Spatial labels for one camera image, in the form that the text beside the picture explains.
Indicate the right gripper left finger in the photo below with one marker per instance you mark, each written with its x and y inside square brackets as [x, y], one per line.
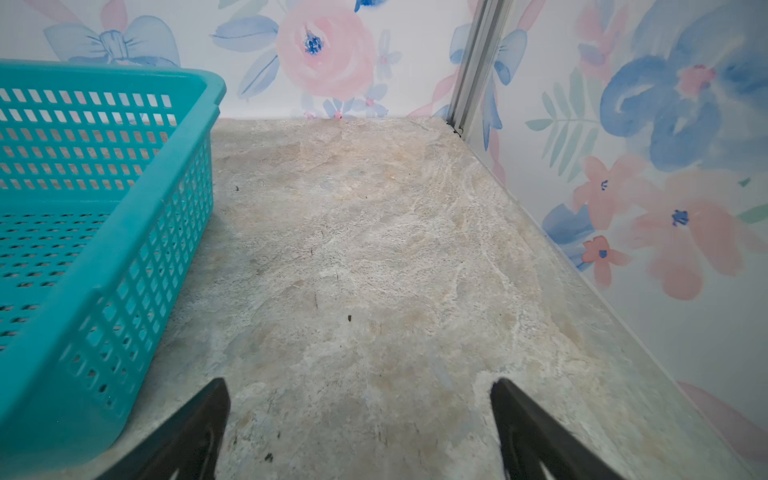
[186, 445]

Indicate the teal plastic basket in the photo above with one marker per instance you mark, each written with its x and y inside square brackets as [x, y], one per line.
[106, 191]

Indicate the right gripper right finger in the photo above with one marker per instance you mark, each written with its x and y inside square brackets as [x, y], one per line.
[534, 445]

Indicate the right aluminium corner post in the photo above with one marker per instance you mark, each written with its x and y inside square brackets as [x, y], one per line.
[480, 50]

